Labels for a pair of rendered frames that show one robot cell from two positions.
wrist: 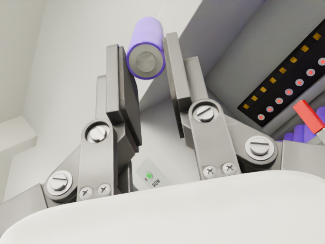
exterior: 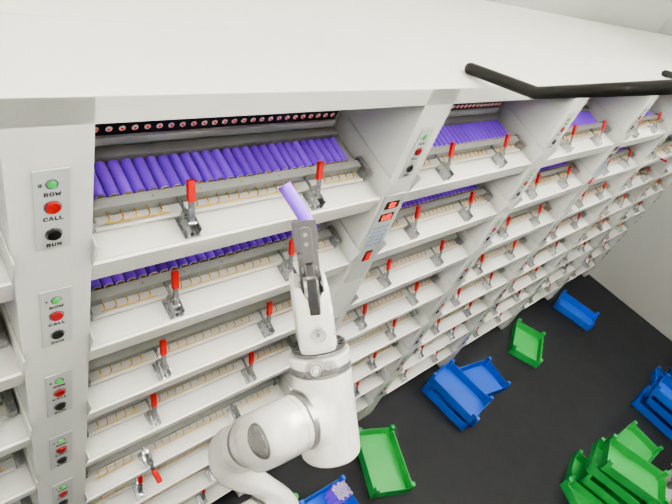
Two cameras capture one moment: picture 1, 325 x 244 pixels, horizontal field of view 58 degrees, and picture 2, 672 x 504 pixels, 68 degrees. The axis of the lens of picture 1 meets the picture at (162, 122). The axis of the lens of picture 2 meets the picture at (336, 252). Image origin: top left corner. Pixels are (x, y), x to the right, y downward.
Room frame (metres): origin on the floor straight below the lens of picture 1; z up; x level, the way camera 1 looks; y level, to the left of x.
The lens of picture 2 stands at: (0.15, 0.52, 2.10)
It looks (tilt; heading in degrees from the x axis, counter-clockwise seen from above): 38 degrees down; 262
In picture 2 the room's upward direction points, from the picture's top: 24 degrees clockwise
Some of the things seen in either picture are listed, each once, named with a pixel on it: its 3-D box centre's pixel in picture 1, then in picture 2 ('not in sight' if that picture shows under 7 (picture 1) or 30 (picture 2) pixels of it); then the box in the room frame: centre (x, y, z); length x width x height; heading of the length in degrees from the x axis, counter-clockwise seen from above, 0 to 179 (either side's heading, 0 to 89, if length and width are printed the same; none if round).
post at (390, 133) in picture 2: not in sight; (293, 339); (0.02, -0.52, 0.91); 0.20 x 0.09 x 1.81; 137
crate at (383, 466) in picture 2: not in sight; (383, 459); (-0.62, -0.74, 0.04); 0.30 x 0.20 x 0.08; 113
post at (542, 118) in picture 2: not in sight; (428, 280); (-0.45, -1.03, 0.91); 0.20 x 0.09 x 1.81; 137
